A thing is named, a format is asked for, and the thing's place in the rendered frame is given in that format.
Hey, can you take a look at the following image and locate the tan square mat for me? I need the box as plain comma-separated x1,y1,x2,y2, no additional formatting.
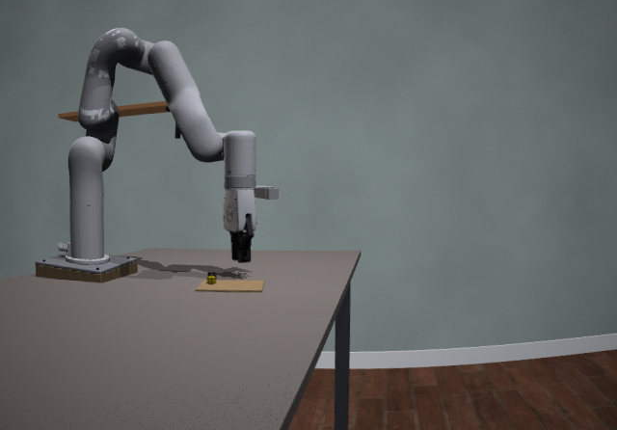
196,280,264,292

